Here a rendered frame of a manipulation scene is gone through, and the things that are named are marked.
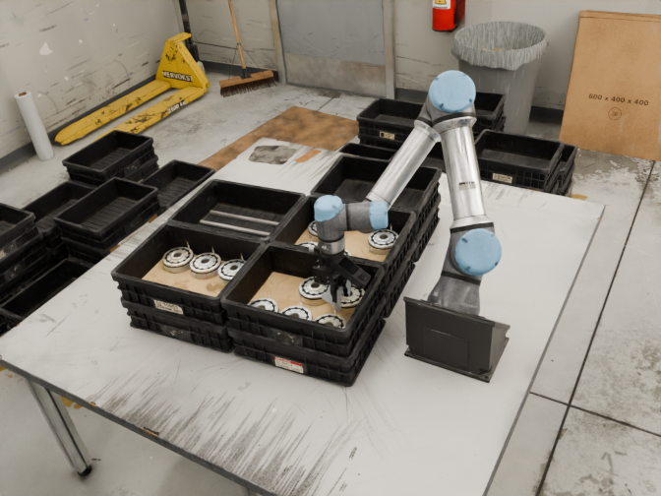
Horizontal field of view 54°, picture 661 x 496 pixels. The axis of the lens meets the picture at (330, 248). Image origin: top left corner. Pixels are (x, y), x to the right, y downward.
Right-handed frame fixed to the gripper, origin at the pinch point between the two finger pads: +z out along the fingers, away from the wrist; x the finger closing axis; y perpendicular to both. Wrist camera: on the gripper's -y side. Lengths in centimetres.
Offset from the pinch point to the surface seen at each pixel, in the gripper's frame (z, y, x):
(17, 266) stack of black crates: 44, 176, -2
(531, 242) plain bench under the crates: 15, -36, -71
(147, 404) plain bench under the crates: 15, 40, 47
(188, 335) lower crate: 11, 44, 23
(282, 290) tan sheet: 2.1, 21.6, 0.6
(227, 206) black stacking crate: 2, 69, -32
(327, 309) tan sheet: 2.1, 4.6, 2.3
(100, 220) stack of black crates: 36, 157, -38
